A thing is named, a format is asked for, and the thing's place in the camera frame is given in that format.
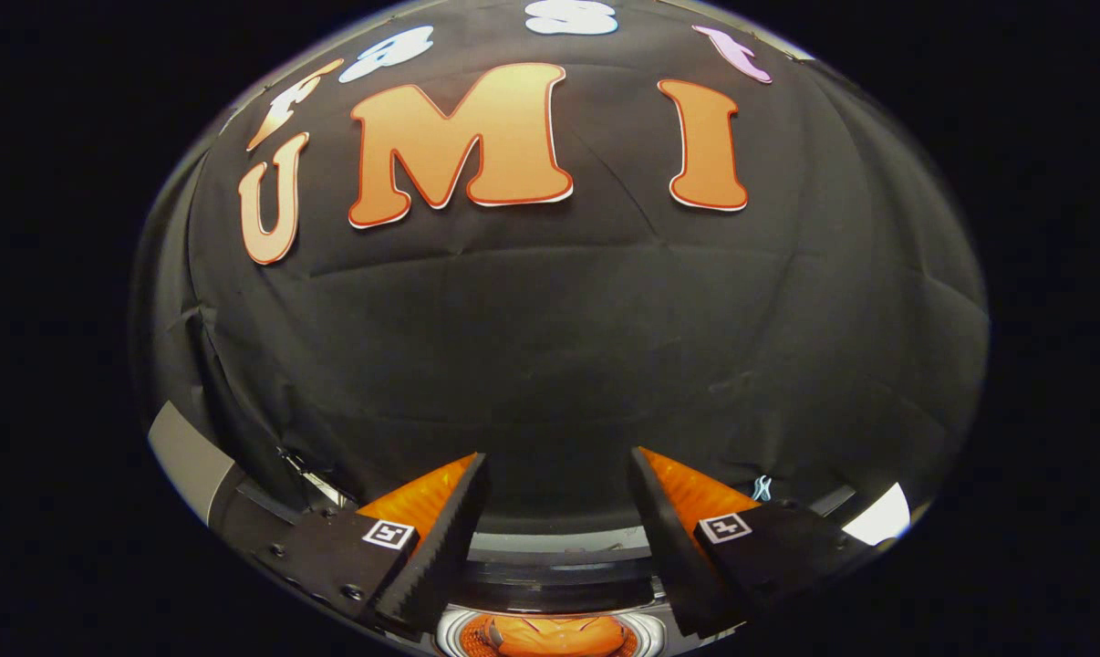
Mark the black backdrop cloth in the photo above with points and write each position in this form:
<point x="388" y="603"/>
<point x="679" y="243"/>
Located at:
<point x="559" y="347"/>

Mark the orange polo shirt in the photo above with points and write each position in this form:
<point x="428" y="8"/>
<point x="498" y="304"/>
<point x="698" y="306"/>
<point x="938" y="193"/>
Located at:
<point x="559" y="636"/>

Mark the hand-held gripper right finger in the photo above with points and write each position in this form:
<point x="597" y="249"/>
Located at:
<point x="678" y="547"/>

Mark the dark glass washing machine lid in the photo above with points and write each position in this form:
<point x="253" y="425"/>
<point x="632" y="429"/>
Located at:
<point x="559" y="575"/>

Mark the grey washing machine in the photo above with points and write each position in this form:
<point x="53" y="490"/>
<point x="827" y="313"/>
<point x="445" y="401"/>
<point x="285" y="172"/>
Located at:
<point x="454" y="631"/>

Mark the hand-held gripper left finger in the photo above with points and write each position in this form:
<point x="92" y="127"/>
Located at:
<point x="445" y="547"/>

